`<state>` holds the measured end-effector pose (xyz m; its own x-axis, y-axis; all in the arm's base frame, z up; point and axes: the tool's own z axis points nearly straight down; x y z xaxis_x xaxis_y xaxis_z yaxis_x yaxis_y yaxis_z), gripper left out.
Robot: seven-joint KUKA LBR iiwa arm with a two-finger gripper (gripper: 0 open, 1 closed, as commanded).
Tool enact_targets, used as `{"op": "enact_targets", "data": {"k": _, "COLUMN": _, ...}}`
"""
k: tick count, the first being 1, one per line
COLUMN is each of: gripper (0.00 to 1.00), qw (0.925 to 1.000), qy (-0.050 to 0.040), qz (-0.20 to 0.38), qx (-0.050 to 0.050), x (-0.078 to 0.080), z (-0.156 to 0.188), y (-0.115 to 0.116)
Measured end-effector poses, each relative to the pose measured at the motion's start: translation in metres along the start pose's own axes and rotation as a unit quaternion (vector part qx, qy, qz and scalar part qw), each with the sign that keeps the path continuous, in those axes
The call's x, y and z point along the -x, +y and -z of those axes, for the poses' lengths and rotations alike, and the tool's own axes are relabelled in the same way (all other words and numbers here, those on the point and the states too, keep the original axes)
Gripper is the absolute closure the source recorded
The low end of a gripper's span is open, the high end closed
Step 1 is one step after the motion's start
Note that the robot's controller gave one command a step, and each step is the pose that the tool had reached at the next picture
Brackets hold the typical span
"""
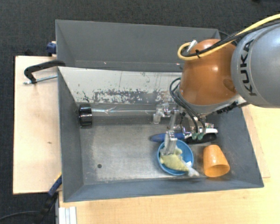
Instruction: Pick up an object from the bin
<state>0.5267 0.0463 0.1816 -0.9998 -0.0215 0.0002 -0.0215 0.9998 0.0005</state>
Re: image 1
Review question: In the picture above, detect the dark blue handled tool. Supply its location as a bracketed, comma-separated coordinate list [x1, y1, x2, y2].
[150, 133, 186, 143]

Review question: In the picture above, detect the clear tube with black cap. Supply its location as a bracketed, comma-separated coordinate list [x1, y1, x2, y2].
[78, 103, 171, 129]

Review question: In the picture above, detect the blue bowl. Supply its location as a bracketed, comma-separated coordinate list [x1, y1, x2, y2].
[157, 139, 194, 176]

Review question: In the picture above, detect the orange cup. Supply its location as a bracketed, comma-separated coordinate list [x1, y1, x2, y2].
[202, 144, 231, 178]

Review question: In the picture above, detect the grey metal bin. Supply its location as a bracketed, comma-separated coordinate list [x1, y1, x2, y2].
[55, 19, 265, 203]

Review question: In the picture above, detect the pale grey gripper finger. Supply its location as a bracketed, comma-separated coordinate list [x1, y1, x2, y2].
[160, 131, 173, 154]
[166, 136, 178, 154]

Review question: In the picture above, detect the yellow-green soft toy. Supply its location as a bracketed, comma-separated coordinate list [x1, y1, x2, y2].
[159, 147, 190, 172]

